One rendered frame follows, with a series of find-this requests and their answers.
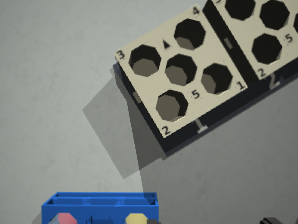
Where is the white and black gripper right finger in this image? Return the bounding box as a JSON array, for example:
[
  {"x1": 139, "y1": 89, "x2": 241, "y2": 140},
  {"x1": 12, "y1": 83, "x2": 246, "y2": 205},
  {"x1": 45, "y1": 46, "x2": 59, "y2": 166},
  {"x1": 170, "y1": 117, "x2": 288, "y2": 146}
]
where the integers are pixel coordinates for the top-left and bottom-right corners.
[{"x1": 260, "y1": 217, "x2": 283, "y2": 224}]

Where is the blue tube rack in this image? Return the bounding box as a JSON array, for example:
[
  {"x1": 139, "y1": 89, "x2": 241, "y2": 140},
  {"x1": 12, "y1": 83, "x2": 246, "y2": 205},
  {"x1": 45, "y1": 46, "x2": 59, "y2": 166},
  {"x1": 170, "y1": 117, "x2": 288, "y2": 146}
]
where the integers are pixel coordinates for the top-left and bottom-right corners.
[{"x1": 41, "y1": 192, "x2": 159, "y2": 224}]

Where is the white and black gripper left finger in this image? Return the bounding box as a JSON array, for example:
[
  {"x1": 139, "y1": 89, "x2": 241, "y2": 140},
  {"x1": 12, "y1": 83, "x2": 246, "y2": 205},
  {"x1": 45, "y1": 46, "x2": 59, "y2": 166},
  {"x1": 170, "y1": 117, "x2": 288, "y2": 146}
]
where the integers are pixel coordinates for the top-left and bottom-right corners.
[{"x1": 147, "y1": 219, "x2": 161, "y2": 224}]

